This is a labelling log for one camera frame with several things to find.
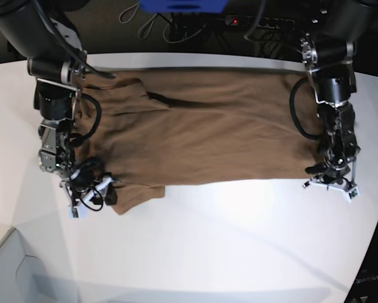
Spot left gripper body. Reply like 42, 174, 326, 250
303, 167, 356, 193

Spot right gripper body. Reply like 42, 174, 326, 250
59, 172, 118, 211

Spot brown t-shirt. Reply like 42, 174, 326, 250
76, 69, 321, 214

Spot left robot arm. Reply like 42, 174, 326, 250
289, 1, 378, 199

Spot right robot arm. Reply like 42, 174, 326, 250
0, 1, 117, 218

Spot white bin at corner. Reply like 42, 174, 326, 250
0, 229, 57, 302

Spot black power strip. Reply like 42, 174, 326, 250
225, 15, 296, 30

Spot blue box overhead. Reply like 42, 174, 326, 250
139, 0, 228, 13

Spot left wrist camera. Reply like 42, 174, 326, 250
345, 186, 360, 202

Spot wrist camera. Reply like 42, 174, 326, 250
68, 205, 88, 219
345, 186, 360, 202

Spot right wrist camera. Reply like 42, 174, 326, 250
68, 205, 88, 219

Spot white cable loops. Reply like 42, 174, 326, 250
119, 4, 208, 44

